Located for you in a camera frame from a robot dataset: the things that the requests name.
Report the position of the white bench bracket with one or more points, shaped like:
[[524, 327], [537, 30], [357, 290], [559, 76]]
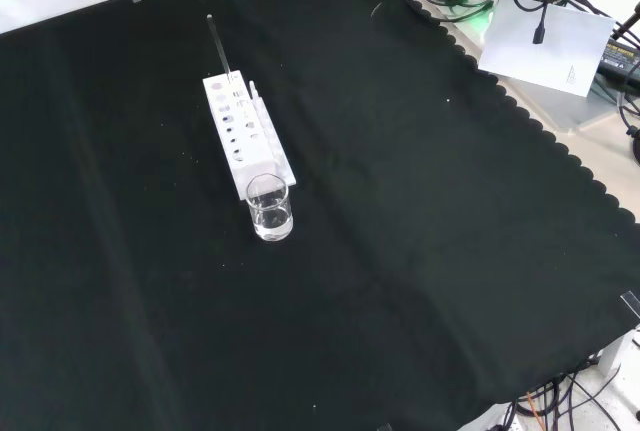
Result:
[[619, 356]]

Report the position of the black scalloped bench cloth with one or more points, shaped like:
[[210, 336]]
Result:
[[400, 201]]

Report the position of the small clear glass beaker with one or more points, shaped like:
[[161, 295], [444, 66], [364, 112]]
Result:
[[273, 226]]

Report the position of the clear glass rod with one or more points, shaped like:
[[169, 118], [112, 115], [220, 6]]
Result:
[[218, 44]]

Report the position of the black power adapter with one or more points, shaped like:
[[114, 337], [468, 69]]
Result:
[[620, 58]]

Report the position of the white paper sheet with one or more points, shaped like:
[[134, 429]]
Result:
[[565, 56]]

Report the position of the black round stand foot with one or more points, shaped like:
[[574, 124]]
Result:
[[636, 146]]

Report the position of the grey metal base plate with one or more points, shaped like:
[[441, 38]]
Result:
[[560, 112]]

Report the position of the white test tube rack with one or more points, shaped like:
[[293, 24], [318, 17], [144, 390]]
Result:
[[226, 102]]

